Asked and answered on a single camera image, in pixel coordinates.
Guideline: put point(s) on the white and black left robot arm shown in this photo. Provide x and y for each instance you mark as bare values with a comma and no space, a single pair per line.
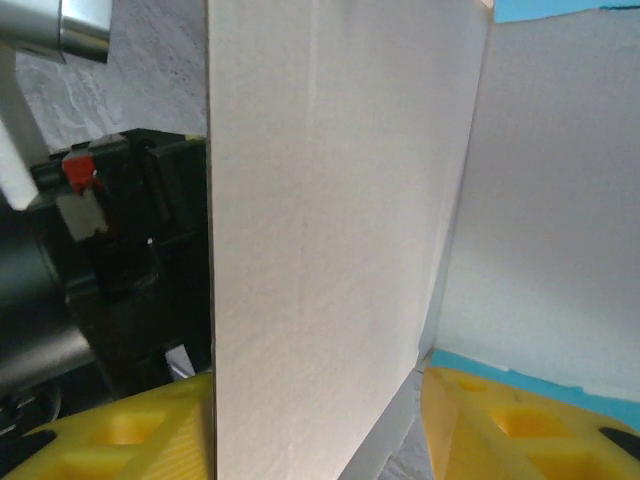
12,150

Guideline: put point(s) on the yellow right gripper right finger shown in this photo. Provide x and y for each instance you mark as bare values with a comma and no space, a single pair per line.
525,435

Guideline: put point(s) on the aluminium side rail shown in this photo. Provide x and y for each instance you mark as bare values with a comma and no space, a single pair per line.
80,25

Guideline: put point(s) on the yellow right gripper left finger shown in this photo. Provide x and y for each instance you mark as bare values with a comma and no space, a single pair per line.
150,435

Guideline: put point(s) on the blue paper box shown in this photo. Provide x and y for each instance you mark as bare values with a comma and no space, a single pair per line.
325,200

